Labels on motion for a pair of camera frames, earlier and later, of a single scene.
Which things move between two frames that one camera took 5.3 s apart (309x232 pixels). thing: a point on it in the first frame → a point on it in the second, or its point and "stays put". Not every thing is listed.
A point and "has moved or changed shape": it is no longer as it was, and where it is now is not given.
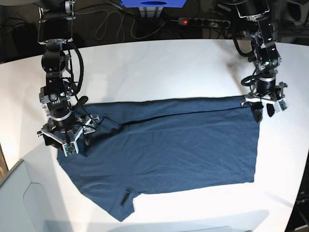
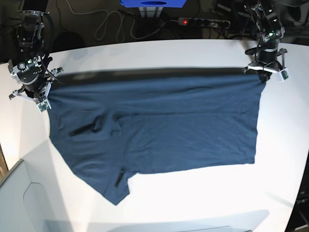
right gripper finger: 257,107 → 264,75
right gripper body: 266,91 → 269,60
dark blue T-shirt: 146,146 has moved or changed shape
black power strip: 203,22 stays put
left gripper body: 69,131 → 32,72
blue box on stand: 153,3 stays put
